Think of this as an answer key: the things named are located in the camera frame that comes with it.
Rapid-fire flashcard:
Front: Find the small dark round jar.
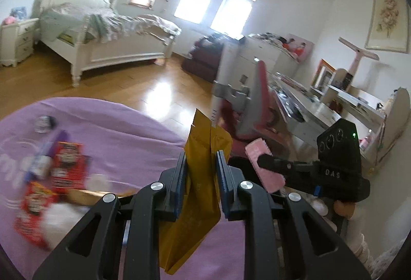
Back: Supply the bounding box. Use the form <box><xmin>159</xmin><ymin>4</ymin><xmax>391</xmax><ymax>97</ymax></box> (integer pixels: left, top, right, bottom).
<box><xmin>34</xmin><ymin>115</ymin><xmax>58</xmax><ymax>134</ymax></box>

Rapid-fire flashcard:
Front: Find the purple white tube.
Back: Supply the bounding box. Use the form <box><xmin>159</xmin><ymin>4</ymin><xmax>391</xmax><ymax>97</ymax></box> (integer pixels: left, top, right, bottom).
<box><xmin>24</xmin><ymin>129</ymin><xmax>68</xmax><ymax>184</ymax></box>

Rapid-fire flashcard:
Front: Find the pink white desk lamp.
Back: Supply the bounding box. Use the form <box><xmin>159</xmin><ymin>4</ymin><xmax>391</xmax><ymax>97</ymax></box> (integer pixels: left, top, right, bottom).
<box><xmin>339</xmin><ymin>37</ymin><xmax>380</xmax><ymax>76</ymax></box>

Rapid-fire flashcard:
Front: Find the pink grey desk chair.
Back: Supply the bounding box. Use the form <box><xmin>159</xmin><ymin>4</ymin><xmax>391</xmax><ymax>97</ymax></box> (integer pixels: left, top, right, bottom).
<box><xmin>210</xmin><ymin>39</ymin><xmax>290</xmax><ymax>156</ymax></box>

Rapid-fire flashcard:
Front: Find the framed flower picture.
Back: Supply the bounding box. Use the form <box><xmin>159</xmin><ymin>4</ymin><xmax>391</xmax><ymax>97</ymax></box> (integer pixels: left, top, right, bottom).
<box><xmin>365</xmin><ymin>0</ymin><xmax>410</xmax><ymax>53</ymax></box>

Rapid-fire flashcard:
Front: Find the pink rectangular packet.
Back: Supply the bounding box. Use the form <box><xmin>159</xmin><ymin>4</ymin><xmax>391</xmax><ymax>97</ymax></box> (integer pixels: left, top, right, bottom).
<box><xmin>245</xmin><ymin>138</ymin><xmax>286</xmax><ymax>193</ymax></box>

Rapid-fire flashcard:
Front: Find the ruffled bed blanket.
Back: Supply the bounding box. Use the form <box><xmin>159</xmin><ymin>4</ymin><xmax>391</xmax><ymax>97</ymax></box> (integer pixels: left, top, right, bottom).
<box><xmin>39</xmin><ymin>3</ymin><xmax>181</xmax><ymax>43</ymax></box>

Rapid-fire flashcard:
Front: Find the red snack box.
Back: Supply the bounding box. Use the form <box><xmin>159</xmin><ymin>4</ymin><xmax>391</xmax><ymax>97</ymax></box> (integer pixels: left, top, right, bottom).
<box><xmin>52</xmin><ymin>142</ymin><xmax>88</xmax><ymax>194</ymax></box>
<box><xmin>15</xmin><ymin>181</ymin><xmax>59</xmax><ymax>249</ymax></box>

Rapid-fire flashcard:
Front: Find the red portrait photo canvas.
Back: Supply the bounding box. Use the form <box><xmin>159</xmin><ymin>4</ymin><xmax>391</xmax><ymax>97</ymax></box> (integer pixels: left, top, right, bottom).
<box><xmin>283</xmin><ymin>34</ymin><xmax>314</xmax><ymax>64</ymax></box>

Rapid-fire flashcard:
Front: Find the white study desk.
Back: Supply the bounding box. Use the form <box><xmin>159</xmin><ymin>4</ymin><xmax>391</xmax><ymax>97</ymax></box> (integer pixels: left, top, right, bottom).
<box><xmin>270</xmin><ymin>73</ymin><xmax>410</xmax><ymax>169</ymax></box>

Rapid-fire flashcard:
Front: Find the gloved right hand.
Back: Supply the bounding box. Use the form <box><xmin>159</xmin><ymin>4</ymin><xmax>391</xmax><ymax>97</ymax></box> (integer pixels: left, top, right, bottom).
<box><xmin>308</xmin><ymin>196</ymin><xmax>375</xmax><ymax>271</ymax></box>

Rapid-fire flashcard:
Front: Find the golden stick wrapper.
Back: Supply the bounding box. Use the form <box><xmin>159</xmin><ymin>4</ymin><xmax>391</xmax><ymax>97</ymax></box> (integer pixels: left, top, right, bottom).
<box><xmin>65</xmin><ymin>187</ymin><xmax>137</xmax><ymax>207</ymax></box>

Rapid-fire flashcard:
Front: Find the white dresser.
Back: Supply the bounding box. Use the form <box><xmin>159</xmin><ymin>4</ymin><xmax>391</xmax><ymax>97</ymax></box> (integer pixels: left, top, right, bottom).
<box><xmin>229</xmin><ymin>36</ymin><xmax>299</xmax><ymax>89</ymax></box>

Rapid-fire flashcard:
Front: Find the white fluffy pompom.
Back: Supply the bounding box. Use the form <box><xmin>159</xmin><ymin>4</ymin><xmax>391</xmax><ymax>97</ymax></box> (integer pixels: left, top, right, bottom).
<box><xmin>41</xmin><ymin>173</ymin><xmax>114</xmax><ymax>250</ymax></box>

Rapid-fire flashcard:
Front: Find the purple tablecloth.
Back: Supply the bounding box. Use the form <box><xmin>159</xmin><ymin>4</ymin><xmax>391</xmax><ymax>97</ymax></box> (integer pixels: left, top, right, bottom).
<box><xmin>0</xmin><ymin>96</ymin><xmax>248</xmax><ymax>280</ymax></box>

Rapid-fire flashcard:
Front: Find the golden yellow snack bag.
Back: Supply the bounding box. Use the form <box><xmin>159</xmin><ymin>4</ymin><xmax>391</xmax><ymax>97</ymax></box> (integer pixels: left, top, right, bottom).
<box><xmin>159</xmin><ymin>109</ymin><xmax>233</xmax><ymax>275</ymax></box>

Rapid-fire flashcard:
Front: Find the white bed frame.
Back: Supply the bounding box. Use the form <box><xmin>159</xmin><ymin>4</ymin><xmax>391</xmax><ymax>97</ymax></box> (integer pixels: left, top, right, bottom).
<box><xmin>40</xmin><ymin>0</ymin><xmax>178</xmax><ymax>86</ymax></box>

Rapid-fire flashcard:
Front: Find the white nightstand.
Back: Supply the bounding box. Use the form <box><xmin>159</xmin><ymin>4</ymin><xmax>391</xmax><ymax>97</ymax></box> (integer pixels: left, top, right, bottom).
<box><xmin>1</xmin><ymin>18</ymin><xmax>38</xmax><ymax>67</ymax></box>

